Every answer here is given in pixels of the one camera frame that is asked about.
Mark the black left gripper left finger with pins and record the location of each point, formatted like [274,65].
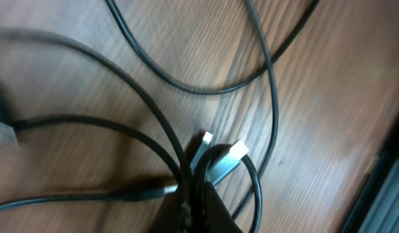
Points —
[175,213]

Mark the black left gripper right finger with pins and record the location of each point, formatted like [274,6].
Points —
[216,218]

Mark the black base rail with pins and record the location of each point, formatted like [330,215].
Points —
[376,208]

